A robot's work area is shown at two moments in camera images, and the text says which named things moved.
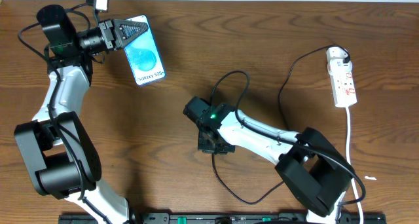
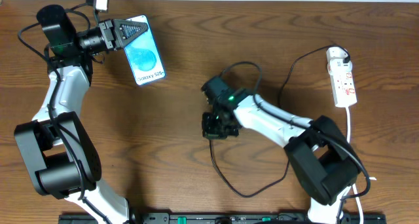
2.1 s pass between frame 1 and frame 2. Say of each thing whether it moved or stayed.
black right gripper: moved
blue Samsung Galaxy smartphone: stayed
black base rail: stayed
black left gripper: stayed
